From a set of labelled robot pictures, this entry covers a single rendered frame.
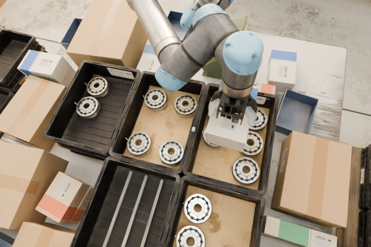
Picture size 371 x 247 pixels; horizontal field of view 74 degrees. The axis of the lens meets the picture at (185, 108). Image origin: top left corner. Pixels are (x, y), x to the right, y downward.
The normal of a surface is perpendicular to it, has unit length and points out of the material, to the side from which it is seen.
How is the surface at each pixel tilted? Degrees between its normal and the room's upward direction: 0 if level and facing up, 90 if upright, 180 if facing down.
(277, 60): 0
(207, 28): 38
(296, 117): 0
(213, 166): 0
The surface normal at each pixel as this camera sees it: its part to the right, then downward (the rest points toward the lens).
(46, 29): -0.09, -0.43
